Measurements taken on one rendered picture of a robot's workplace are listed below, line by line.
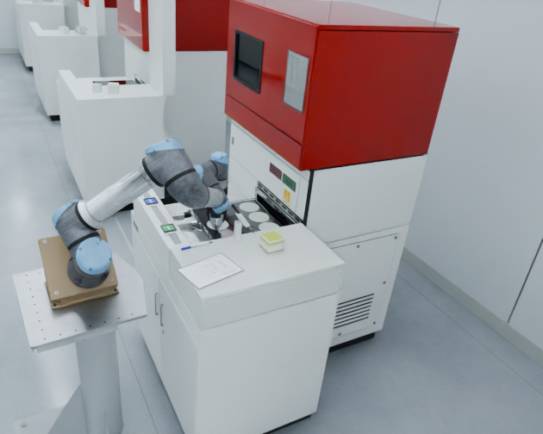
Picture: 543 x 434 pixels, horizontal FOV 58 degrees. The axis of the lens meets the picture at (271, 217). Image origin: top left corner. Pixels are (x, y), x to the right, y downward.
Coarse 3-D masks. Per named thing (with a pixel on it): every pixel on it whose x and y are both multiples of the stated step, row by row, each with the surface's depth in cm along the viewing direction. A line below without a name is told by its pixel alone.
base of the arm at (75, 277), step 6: (72, 258) 184; (72, 264) 179; (72, 270) 179; (108, 270) 186; (72, 276) 180; (78, 276) 178; (102, 276) 182; (78, 282) 183; (84, 282) 180; (90, 282) 181; (96, 282) 182; (102, 282) 186
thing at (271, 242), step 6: (264, 234) 200; (270, 234) 200; (276, 234) 201; (264, 240) 199; (270, 240) 196; (276, 240) 197; (282, 240) 199; (264, 246) 200; (270, 246) 197; (276, 246) 198; (282, 246) 200; (270, 252) 198; (276, 252) 200
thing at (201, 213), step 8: (200, 208) 241; (232, 208) 245; (264, 208) 247; (200, 216) 235; (232, 216) 238; (248, 216) 239; (232, 224) 231; (256, 224) 233; (216, 232) 223; (224, 232) 224; (232, 232) 224; (248, 232) 226
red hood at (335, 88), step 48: (240, 0) 234; (288, 0) 251; (240, 48) 242; (288, 48) 203; (336, 48) 191; (384, 48) 202; (432, 48) 214; (240, 96) 249; (288, 96) 209; (336, 96) 202; (384, 96) 214; (432, 96) 228; (288, 144) 215; (336, 144) 213; (384, 144) 227
